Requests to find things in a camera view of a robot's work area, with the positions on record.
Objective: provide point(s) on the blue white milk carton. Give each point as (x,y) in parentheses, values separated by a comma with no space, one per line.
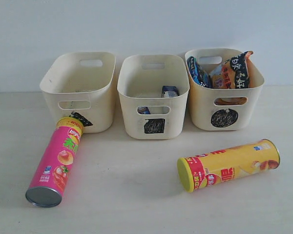
(167,92)

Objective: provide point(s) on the blue snack bag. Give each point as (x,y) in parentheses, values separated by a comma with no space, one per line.
(198,74)

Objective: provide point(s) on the yellow Lays chips can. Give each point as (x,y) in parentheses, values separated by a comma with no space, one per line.
(204,170)

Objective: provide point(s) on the orange noodle packet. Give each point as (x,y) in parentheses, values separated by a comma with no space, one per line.
(232,73)

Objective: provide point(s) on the pink Lays chips can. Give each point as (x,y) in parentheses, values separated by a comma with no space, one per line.
(51,176)

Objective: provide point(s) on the cream middle plastic bin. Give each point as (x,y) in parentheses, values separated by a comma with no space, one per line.
(153,92)

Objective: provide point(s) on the cream plastic bin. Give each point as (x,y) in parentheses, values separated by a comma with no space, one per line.
(221,109)
(153,92)
(81,85)

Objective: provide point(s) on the cream right plastic bin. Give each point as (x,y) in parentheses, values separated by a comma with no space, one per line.
(221,109)

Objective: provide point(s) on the cream left plastic bin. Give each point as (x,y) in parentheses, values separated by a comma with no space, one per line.
(81,85)

